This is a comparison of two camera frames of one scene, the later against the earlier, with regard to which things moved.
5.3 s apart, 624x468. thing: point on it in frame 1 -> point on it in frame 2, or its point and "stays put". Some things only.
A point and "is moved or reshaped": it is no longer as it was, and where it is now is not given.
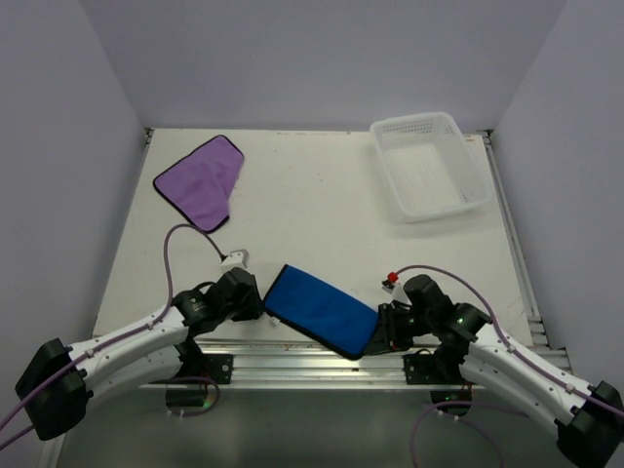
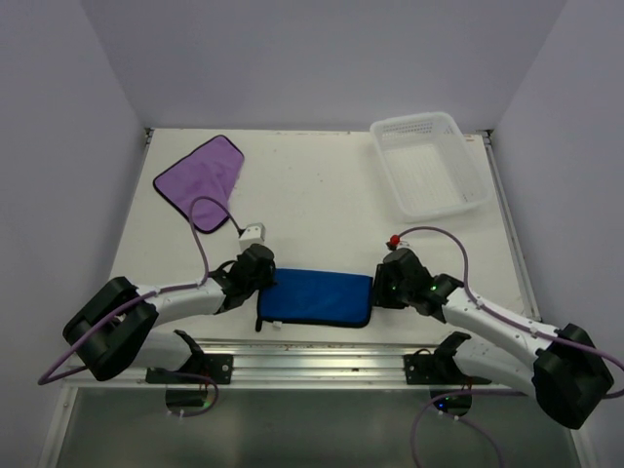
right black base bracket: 422,368 stays put
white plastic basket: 431,169 stays put
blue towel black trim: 322,312 is moved or reshaped
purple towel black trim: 201,183 stays put
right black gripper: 386,336 -> 379,295
